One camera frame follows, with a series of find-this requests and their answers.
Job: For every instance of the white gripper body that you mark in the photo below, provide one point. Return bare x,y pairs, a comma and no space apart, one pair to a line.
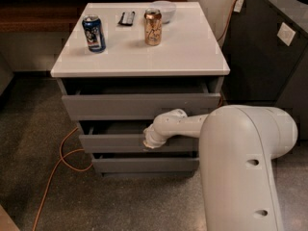
154,139

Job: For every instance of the grey drawer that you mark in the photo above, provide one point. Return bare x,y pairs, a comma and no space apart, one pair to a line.
126,136
136,98
147,162

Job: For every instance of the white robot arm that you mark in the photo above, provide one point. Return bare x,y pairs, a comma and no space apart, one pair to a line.
236,146

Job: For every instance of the grey bottom drawer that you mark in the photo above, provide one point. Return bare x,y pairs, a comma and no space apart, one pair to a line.
147,162

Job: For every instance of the grey drawer cabinet white top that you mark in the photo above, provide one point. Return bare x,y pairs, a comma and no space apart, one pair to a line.
188,50

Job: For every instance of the grey top drawer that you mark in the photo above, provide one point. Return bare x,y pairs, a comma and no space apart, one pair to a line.
136,98

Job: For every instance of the gold soda can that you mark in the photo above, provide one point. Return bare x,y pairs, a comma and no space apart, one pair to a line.
152,26

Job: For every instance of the black remote control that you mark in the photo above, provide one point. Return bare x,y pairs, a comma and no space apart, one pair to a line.
127,19

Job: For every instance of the blue soda can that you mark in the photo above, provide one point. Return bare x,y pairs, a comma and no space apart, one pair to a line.
94,33

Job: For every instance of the white bowl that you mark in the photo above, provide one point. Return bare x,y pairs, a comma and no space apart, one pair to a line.
166,8

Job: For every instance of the dark grey bin cabinet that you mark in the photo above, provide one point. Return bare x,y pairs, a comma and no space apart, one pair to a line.
263,69

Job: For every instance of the white label on cabinet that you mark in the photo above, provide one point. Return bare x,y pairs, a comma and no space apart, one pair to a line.
286,34

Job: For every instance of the brown wooden bench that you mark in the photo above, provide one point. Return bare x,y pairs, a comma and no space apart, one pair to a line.
19,16

